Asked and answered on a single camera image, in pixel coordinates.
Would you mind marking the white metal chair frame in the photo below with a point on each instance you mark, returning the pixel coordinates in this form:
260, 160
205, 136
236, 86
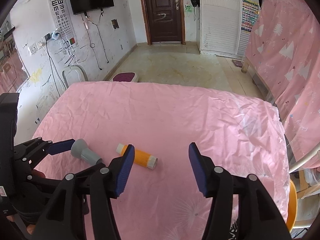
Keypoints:
73, 74

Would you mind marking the grey cup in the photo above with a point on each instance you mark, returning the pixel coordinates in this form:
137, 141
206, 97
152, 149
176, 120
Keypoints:
81, 151

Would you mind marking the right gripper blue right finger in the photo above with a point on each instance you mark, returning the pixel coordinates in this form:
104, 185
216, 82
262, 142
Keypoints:
199, 167

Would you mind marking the pink table cloth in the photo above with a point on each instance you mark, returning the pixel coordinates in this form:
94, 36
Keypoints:
241, 134

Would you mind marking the orange plastic trash bin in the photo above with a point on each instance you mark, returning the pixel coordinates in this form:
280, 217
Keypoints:
292, 207

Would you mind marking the pink patterned bed curtain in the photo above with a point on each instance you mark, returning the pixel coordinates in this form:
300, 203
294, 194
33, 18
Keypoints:
283, 49

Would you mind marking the orange white tube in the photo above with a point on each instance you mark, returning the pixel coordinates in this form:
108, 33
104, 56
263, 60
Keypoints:
141, 158

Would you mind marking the colourful wall chart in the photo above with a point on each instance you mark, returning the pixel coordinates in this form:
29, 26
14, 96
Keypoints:
249, 14

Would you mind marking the dark brown door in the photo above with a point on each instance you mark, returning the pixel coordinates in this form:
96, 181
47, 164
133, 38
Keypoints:
164, 21

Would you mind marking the eye chart poster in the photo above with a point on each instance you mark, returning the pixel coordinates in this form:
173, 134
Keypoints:
62, 20

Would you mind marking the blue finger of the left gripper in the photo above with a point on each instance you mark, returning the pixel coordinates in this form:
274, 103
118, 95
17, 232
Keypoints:
60, 147

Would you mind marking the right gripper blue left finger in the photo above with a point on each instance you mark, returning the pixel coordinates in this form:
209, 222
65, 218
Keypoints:
125, 166

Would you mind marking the white louvered wardrobe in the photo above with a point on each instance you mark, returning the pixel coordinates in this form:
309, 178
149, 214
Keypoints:
220, 26

